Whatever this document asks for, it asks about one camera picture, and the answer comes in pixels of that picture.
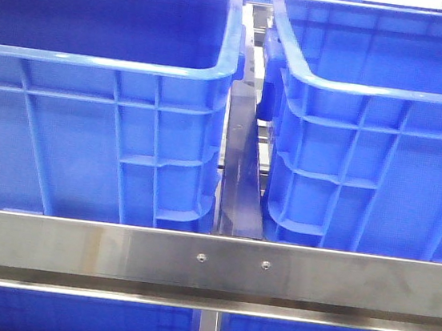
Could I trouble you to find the blue crate lower left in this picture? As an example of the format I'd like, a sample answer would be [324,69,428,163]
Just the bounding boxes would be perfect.
[0,287,200,331]

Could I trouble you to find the blue crate front right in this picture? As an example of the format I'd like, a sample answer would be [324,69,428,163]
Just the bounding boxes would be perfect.
[257,0,442,263]

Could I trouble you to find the blue crate front left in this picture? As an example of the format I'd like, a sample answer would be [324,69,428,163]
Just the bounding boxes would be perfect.
[0,0,244,233]

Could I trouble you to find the steel shelf front rail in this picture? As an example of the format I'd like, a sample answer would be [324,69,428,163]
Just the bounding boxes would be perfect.
[0,211,442,331]

